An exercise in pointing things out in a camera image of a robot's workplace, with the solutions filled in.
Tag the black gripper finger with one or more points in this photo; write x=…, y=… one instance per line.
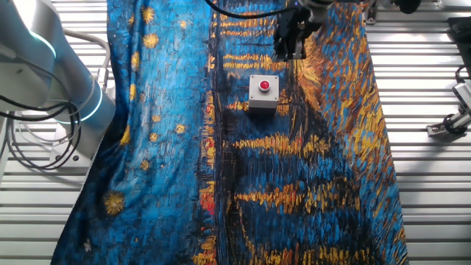
x=298, y=48
x=282, y=48

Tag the small silver camera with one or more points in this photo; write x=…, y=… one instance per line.
x=464, y=96

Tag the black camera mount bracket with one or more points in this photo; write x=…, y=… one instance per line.
x=371, y=13

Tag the aluminium frame bar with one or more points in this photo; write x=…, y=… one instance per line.
x=454, y=3

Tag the silver camera mount arm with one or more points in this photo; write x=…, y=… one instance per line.
x=438, y=129

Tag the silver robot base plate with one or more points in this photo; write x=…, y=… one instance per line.
x=70, y=160

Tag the blue and orange painted cloth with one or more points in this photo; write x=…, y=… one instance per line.
x=165, y=147

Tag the silver and white robot arm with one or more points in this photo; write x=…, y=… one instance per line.
x=73, y=84

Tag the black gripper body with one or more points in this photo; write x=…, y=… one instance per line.
x=294, y=22

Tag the black flat device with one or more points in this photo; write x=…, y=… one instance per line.
x=460, y=37

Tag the grey box with red button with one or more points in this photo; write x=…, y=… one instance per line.
x=263, y=101

